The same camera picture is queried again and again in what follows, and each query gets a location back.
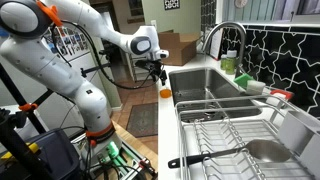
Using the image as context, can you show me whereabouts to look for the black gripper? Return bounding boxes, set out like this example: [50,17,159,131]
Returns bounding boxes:
[135,59,168,87]

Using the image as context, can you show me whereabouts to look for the orange plastic bowl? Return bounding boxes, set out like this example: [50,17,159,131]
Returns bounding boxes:
[159,88,173,99]

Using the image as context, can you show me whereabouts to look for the stainless steel sink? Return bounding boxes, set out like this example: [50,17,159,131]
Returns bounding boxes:
[168,66,264,124]

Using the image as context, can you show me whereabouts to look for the brown cardboard box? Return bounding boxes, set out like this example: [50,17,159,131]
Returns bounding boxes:
[157,29,201,67]

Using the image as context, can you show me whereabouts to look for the patterned floor mat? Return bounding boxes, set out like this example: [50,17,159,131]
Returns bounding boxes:
[125,102,159,139]

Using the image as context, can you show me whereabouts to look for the short green soap bottle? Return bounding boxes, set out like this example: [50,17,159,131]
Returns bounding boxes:
[219,53,229,71]

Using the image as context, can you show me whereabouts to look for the white paper card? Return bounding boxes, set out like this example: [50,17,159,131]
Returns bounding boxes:
[209,28,224,61]

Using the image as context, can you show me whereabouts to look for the wooden platform board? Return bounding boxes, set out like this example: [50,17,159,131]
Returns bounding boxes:
[111,120,159,164]

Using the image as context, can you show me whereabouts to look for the tall green soap bottle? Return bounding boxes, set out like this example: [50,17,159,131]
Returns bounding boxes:
[225,49,238,76]

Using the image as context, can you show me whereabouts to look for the dark framed picture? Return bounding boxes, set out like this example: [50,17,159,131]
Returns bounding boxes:
[128,0,145,18]

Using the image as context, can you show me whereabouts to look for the white fridge with photos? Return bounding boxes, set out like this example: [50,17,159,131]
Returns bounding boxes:
[0,24,113,138]

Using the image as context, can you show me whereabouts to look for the green sponge holder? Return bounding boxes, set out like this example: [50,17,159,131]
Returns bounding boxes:
[233,73,254,90]

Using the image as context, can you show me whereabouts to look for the curved steel kitchen faucet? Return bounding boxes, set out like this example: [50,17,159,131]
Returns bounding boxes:
[201,21,248,79]

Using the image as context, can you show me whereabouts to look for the white sponge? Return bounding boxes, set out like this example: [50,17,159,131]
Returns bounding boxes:
[245,79,267,96]

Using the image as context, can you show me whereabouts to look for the kitchen window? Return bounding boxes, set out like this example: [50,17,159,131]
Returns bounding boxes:
[221,0,320,26]

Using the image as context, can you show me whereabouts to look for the red and white scrubber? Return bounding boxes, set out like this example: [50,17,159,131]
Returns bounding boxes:
[265,88,295,108]

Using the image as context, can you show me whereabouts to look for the dark blue bin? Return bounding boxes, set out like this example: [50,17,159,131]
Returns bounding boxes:
[0,128,81,180]

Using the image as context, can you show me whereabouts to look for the yellow tool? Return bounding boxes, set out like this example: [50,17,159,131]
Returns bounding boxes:
[0,142,41,161]

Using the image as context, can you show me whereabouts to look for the grey utensil holder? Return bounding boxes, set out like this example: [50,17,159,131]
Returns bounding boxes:
[276,109,320,180]

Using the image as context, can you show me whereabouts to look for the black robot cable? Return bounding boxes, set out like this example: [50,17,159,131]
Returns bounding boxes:
[49,19,163,91]

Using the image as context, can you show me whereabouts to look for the black white patterned wall art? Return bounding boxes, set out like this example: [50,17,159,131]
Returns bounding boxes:
[163,0,181,11]

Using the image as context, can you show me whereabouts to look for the robot base mounting frame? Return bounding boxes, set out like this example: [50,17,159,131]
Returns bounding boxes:
[71,129,158,180]

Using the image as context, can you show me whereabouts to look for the metal wire dish rack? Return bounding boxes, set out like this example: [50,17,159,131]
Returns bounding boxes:
[174,94,320,180]

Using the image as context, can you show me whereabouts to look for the round white wall clock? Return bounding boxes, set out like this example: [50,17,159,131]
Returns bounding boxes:
[234,0,249,9]

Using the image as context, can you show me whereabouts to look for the steel spoon with black handle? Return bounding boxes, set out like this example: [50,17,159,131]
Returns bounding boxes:
[167,139,293,169]

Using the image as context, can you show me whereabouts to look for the black camera tripod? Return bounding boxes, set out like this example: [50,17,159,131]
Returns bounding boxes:
[0,63,54,180]

